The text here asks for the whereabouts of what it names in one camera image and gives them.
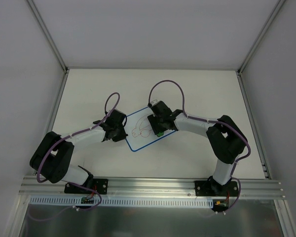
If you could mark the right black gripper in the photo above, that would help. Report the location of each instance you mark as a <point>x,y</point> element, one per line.
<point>159,126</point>

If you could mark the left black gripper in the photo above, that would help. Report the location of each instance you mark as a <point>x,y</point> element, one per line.
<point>119,135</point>

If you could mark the green bone-shaped eraser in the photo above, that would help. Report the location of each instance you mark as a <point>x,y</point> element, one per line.
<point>160,134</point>

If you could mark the blue framed whiteboard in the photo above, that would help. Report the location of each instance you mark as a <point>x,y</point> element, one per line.
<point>140,132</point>

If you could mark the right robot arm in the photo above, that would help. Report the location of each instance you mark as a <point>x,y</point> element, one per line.
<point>225,138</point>

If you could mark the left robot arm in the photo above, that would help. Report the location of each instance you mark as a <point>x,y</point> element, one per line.
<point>52,158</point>

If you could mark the left small circuit board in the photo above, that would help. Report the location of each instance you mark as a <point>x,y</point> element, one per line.
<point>87,200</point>

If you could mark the small circuit board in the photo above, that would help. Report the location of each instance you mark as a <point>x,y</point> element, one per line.
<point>224,203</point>
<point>87,200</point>

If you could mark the right small circuit board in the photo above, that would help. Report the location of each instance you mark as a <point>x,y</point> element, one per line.
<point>224,203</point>

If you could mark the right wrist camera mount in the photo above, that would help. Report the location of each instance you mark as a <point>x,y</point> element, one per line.
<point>153,102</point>

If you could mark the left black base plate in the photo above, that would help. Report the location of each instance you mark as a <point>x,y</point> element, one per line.
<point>99,185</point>

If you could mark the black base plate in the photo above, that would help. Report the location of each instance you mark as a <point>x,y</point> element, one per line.
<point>210,189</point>
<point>99,185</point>

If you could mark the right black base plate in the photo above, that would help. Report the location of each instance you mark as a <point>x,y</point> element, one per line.
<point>210,189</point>

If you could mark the white slotted cable duct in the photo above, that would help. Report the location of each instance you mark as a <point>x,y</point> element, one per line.
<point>125,201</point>

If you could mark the aluminium mounting rail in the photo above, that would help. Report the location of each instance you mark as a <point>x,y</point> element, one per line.
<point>158,188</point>

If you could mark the left aluminium frame post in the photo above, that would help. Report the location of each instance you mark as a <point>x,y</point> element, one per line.
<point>46,33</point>

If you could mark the aluminium frame post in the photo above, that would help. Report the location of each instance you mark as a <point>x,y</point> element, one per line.
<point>266,26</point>
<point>46,33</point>

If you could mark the right aluminium frame post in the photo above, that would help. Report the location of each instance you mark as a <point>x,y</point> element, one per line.
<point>266,26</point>

